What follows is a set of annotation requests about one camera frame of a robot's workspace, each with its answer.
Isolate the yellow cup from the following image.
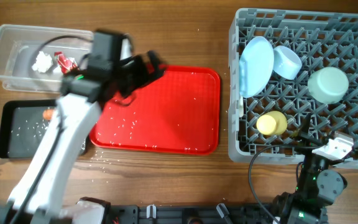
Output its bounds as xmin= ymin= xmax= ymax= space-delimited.
xmin=256 ymin=111 xmax=288 ymax=136

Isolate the green bowl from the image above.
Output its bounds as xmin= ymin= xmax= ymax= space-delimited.
xmin=308 ymin=67 xmax=349 ymax=104

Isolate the red snack wrapper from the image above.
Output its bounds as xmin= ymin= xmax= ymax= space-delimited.
xmin=54 ymin=52 xmax=78 ymax=74

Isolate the light blue bowl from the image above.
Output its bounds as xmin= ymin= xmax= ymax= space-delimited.
xmin=273 ymin=45 xmax=302 ymax=80

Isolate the light blue plate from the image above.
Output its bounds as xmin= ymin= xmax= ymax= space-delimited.
xmin=239 ymin=36 xmax=274 ymax=98

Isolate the white tissue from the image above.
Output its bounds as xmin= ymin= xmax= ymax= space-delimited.
xmin=31 ymin=51 xmax=53 ymax=73

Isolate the orange carrot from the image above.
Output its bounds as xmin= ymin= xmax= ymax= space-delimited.
xmin=42 ymin=108 xmax=55 ymax=121

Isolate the white plastic spoon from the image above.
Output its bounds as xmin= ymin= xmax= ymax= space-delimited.
xmin=237 ymin=96 xmax=244 ymax=118

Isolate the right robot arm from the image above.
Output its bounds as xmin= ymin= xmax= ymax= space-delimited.
xmin=248 ymin=113 xmax=354 ymax=223

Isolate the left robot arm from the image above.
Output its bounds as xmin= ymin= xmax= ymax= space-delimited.
xmin=0 ymin=30 xmax=167 ymax=223

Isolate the grey-blue dishwasher rack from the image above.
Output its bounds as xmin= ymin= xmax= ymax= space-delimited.
xmin=228 ymin=8 xmax=358 ymax=169

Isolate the red plastic tray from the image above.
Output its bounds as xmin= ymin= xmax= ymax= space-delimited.
xmin=89 ymin=65 xmax=221 ymax=155

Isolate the clear plastic bin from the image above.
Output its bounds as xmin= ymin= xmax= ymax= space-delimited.
xmin=0 ymin=24 xmax=93 ymax=92

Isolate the black tray bin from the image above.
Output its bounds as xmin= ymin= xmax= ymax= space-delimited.
xmin=0 ymin=99 xmax=90 ymax=159

